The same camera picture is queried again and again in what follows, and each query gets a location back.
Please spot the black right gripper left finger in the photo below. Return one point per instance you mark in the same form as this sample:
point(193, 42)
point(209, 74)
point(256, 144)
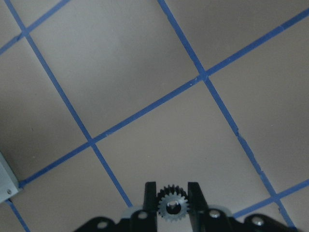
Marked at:
point(150, 197)

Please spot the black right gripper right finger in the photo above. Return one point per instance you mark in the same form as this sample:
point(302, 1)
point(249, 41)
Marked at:
point(196, 199)

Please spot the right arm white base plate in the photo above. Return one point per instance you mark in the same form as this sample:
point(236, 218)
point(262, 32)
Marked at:
point(9, 185)

